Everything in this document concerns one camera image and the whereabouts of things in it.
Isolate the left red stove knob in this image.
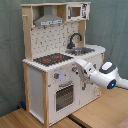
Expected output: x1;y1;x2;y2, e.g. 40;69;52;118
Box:
54;73;60;79

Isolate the black toy stovetop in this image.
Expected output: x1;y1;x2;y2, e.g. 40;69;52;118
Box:
34;53;70;66

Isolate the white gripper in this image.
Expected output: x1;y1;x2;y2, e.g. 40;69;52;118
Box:
76;59;95;82

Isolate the wooden table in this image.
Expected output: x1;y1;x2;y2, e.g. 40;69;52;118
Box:
0;88;128;128

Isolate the wooden toy kitchen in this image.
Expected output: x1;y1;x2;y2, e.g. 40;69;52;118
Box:
22;2;105;127

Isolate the grey range hood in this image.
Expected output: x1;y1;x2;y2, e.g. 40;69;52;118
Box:
35;5;64;27

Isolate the white cabinet door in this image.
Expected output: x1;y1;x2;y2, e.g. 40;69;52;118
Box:
80;55;102;106

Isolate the toy oven door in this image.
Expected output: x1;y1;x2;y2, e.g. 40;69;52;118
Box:
49;80;79;118

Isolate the toy microwave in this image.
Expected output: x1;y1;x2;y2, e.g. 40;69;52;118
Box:
66;3;90;21

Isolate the grey toy sink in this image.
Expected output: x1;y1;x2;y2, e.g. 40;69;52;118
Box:
65;47;95;56

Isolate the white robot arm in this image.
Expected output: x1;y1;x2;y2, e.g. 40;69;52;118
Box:
76;59;128;89

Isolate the black toy faucet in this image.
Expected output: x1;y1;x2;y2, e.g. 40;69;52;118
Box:
67;32;83;50

